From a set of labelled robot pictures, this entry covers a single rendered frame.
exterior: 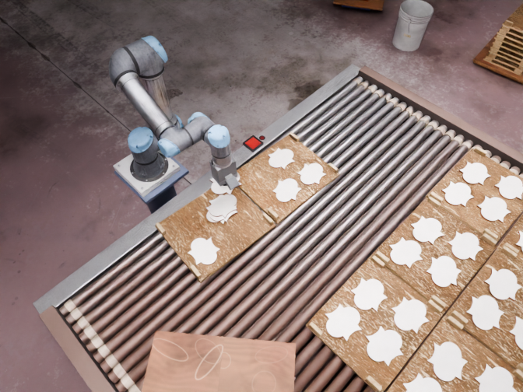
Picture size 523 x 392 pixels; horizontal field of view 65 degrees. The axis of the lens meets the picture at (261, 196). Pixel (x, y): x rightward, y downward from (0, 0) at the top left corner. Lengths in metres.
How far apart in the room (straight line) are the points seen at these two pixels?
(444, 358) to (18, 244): 2.72
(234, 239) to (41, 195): 2.00
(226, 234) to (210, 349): 0.52
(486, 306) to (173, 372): 1.20
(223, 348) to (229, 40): 3.37
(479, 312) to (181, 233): 1.24
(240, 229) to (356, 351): 0.68
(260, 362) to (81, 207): 2.13
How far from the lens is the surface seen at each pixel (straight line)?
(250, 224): 1.84
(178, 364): 1.55
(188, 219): 1.88
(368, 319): 1.71
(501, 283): 1.95
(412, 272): 1.83
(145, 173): 2.09
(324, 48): 4.30
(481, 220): 2.08
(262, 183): 1.96
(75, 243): 3.14
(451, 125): 2.40
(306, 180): 1.97
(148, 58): 1.73
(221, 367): 1.52
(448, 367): 1.74
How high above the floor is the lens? 2.53
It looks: 56 degrees down
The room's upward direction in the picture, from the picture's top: 1 degrees counter-clockwise
